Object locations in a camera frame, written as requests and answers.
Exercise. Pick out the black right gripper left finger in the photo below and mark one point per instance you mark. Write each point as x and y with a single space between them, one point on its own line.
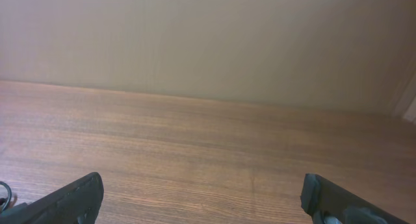
77 202

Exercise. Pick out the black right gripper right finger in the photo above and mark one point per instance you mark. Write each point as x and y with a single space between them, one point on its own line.
327 202

